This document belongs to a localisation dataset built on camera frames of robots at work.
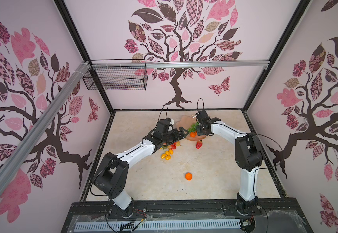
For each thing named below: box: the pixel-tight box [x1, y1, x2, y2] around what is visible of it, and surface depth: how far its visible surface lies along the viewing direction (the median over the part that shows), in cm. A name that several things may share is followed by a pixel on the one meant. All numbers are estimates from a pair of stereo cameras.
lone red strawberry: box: [195, 139, 203, 150], surface depth 99 cm
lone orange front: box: [185, 172, 193, 181], surface depth 85 cm
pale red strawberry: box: [167, 144, 177, 150], surface depth 99 cm
